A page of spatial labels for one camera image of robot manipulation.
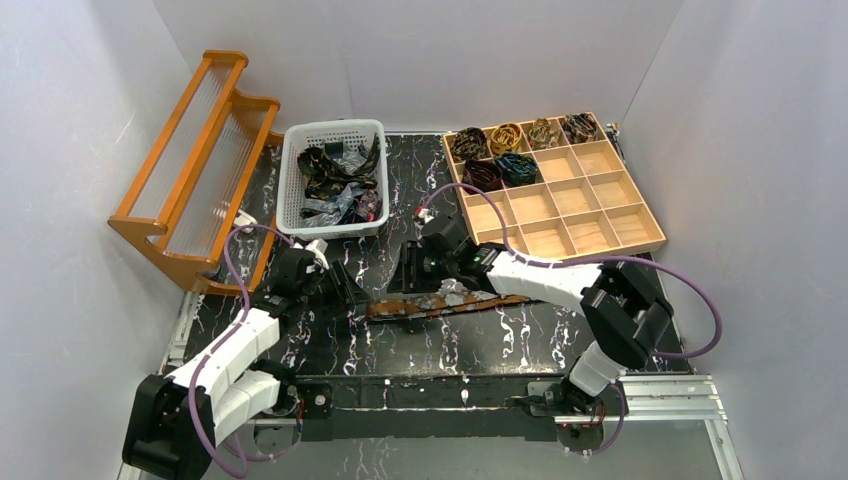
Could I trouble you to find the orange grey patterned tie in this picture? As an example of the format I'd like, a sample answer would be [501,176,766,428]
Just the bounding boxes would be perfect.
[365,280,534,322]

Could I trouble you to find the white plastic basket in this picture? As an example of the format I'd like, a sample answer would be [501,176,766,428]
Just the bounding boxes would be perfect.
[275,119,390,240]

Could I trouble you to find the wooden compartment tray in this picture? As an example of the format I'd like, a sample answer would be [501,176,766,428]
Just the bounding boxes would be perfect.
[442,112,666,259]

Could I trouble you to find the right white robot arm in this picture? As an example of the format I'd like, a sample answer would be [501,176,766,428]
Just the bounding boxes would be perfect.
[387,216,674,416]

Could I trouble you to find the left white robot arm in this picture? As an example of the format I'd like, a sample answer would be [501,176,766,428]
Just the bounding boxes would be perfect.
[122,239,369,479]

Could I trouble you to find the grey blue tie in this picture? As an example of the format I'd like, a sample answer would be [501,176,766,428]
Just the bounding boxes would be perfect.
[300,153,367,228]

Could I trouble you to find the small white clip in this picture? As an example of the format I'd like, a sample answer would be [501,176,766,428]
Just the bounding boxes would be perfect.
[233,209,257,230]

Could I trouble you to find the dark red purple tie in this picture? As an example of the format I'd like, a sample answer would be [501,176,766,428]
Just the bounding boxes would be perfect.
[354,189,382,223]

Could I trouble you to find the rolled dark red tie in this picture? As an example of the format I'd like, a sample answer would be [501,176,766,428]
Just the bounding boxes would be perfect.
[461,160,503,195]

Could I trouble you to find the rolled blue black tie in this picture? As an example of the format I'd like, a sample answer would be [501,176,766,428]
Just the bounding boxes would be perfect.
[494,152,539,187]

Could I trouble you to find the dark camouflage tie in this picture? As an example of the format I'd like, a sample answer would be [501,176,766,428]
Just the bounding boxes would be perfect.
[297,134,382,200]

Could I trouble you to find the rolled dark brown tie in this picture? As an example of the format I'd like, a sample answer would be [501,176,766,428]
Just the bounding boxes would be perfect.
[451,127,490,163]

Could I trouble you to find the orange wooden rack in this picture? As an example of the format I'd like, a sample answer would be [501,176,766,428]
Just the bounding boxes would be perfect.
[108,50,283,295]

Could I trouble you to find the rolled yellow tie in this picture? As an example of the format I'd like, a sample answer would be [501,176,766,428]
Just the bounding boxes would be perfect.
[489,122,523,156]

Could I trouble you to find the rolled brown multicolour tie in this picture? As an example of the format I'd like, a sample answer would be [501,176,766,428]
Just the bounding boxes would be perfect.
[527,118,559,150]

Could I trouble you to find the rolled dark striped tie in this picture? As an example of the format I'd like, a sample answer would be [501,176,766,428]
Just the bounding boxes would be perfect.
[561,112,598,144]

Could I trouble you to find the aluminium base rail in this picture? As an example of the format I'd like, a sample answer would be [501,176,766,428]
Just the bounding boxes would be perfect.
[119,374,743,480]

